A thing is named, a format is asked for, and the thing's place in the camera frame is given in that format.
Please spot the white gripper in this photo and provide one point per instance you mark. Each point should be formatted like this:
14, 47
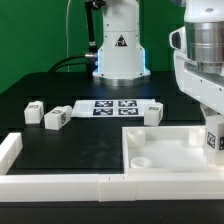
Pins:
206, 88

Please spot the white square table top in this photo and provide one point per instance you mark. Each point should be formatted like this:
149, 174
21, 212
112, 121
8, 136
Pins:
165, 149

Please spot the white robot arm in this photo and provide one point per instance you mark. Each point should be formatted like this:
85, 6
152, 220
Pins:
114, 40

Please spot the white sheet with markers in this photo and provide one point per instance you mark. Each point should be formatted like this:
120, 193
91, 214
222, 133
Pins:
111, 108

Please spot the white U-shaped obstacle fence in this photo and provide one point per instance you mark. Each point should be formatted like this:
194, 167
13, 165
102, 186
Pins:
155, 186

